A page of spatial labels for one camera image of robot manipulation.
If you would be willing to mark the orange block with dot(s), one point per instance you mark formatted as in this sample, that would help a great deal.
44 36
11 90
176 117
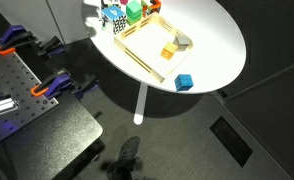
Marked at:
168 51

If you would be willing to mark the blue number block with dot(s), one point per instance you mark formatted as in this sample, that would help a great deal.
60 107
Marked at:
183 82

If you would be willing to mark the grey block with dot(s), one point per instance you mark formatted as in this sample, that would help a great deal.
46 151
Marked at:
182 42

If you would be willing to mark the green block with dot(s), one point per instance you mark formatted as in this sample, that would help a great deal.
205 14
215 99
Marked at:
133 11

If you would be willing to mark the pink block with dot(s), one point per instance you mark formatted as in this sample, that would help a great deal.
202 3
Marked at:
124 1

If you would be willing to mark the white table base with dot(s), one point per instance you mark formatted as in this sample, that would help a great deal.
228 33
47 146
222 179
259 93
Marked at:
141 103

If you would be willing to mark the light wooden tray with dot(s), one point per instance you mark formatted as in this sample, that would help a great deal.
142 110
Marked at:
153 43

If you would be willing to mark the black shoe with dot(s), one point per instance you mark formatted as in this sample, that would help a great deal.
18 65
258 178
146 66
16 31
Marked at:
127 153

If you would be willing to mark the blue-topped black-white patterned cube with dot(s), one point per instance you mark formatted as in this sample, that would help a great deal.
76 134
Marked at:
113 15

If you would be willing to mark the orange and white cube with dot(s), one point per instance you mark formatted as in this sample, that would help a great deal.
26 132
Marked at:
155 6

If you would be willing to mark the black cart top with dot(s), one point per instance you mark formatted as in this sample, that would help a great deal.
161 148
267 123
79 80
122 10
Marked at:
67 130

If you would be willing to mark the white black-patterned cube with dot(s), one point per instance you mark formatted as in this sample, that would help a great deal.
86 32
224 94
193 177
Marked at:
108 3

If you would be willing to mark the dark floor vent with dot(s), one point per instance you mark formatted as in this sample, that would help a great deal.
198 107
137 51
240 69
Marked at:
231 141

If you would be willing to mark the black perforated breadboard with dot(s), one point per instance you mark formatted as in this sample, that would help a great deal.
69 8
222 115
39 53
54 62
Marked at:
10 80

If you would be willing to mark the aluminium extrusion bar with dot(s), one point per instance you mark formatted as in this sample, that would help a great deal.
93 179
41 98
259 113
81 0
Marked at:
0 106

